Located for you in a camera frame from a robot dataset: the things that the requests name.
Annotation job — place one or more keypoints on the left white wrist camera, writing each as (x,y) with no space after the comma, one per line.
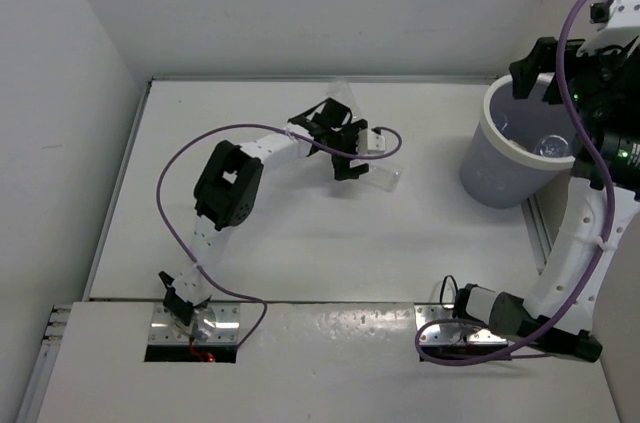
(370,142)

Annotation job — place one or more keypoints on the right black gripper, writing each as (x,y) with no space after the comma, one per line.
(543,58)

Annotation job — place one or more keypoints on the aluminium rail right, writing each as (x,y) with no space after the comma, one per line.
(538,232)

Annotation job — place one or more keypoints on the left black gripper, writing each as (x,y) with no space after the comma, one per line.
(341,168)

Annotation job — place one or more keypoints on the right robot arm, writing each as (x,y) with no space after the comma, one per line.
(603,198)

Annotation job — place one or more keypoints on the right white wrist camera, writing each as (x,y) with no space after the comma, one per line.
(617,25)

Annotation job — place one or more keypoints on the aluminium rail left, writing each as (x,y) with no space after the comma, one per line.
(43,367)

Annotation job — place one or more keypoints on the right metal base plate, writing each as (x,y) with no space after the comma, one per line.
(432,333)

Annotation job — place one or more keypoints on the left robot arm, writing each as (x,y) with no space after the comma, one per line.
(226,190)

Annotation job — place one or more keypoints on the grey bin white rim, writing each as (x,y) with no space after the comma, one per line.
(499,168)

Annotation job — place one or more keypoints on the clear bottle blue cap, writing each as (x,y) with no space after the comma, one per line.
(340,90)

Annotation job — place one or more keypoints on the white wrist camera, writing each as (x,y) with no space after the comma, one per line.
(370,142)
(617,25)

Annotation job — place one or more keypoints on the clear bottle white cap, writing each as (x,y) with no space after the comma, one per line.
(383,174)

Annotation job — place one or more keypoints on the metal base plate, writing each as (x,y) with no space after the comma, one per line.
(217,324)
(432,333)

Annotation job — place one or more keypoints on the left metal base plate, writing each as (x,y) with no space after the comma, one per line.
(217,324)

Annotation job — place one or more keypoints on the aluminium rail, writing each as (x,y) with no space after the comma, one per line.
(538,232)
(43,367)

